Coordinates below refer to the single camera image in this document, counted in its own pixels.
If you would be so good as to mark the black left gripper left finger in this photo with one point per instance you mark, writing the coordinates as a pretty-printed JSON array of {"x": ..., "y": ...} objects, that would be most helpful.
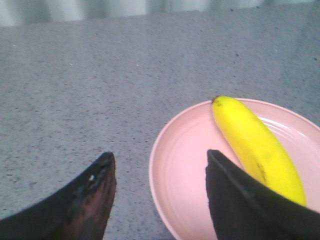
[{"x": 78, "y": 211}]

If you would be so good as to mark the white curtain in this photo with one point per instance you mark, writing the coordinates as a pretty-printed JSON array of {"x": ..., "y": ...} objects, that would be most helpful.
[{"x": 25, "y": 12}]

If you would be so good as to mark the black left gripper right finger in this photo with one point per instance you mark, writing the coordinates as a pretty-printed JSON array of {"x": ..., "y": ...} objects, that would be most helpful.
[{"x": 241, "y": 208}]

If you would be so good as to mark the yellow banana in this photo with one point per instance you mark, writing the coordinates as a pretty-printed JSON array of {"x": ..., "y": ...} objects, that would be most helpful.
[{"x": 261, "y": 154}]

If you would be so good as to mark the pink plate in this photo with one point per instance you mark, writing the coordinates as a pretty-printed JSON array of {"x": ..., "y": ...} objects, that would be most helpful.
[{"x": 179, "y": 158}]

